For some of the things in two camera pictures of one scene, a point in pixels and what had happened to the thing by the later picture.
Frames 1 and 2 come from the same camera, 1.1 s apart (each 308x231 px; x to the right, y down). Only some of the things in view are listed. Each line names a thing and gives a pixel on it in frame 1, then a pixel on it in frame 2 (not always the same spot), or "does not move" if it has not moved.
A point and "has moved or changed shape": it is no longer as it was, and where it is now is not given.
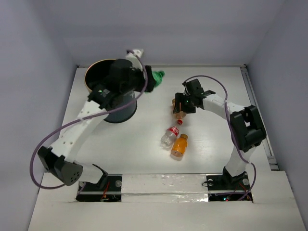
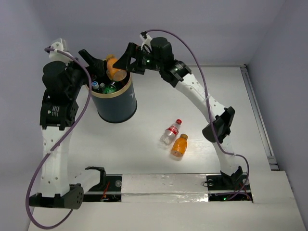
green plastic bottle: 158,76 has moved or changed shape
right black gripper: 179,96 → 124,62
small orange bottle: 180,146 does not move
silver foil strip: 164,188 does not move
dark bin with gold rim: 96,72 does not move
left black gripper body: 147,78 → 96,64
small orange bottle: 180,115 has moved or changed shape
